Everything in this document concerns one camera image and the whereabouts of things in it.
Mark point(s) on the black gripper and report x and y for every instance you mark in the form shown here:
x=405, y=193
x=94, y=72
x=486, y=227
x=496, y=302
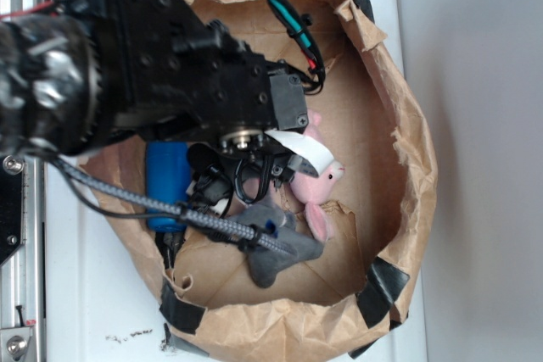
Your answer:
x=231, y=98

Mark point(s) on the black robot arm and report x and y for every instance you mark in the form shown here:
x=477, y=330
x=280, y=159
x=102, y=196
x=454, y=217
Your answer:
x=80, y=75

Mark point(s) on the pink plush bunny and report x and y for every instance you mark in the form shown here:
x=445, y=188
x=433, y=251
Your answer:
x=314, y=190

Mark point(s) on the blue plastic bottle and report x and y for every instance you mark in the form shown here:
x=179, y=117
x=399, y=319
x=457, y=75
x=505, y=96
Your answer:
x=168, y=173

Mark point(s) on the grey plush toy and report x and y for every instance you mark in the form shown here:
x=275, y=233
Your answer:
x=265, y=264

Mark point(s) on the brown paper bag bin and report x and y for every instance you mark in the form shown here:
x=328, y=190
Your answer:
x=382, y=211

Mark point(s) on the black metal bracket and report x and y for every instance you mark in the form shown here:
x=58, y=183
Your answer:
x=12, y=205

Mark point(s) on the aluminium frame rail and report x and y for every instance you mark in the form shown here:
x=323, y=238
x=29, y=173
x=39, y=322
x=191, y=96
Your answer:
x=23, y=312

